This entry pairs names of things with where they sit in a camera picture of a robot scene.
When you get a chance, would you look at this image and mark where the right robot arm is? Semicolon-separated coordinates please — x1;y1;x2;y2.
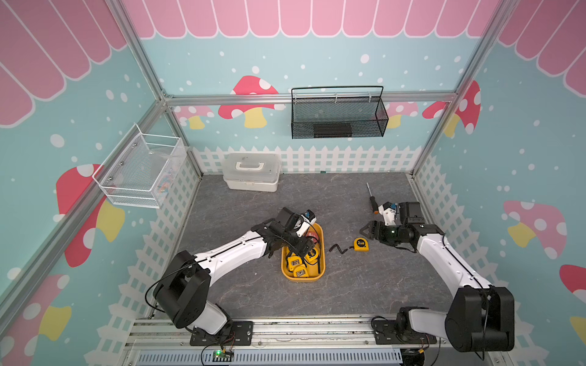
360;198;515;355

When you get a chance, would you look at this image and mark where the white plastic toolbox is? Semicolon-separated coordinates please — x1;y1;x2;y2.
222;152;282;193

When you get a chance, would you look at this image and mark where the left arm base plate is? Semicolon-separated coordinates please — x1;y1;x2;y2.
189;320;254;346

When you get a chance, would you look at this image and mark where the black orange screwdriver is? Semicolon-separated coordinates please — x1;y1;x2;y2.
366;183;379;214

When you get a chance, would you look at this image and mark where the yellow tape measure in tray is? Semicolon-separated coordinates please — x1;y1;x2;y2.
293;265;309;278

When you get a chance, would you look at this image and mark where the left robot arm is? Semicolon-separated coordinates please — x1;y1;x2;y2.
146;207;316;336

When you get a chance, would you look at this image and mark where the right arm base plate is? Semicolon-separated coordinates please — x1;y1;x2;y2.
370;317;437;348

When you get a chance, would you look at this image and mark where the green led circuit board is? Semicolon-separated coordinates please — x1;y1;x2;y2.
212;350;234;363

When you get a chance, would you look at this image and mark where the yellow storage tray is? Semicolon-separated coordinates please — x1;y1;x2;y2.
281;224;326;282

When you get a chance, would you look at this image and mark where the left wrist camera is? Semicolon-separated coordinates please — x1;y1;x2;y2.
295;210;316;237

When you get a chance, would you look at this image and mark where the grey ribbed cable duct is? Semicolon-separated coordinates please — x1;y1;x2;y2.
135;348;404;365

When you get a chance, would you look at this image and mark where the yellow tape measure with strap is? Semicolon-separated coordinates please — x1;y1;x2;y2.
328;237;369;255

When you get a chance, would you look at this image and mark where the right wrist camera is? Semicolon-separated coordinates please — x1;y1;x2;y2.
378;202;398;226

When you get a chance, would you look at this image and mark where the white wire wall basket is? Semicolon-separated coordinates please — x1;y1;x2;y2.
92;125;187;209

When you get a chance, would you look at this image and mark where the black mesh wall basket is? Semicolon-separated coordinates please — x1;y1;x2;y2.
291;85;389;140

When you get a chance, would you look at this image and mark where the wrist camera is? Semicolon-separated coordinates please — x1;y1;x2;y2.
378;202;398;226
295;210;316;237

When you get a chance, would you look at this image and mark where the pink round tape measure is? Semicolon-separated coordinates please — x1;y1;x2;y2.
305;231;320;244

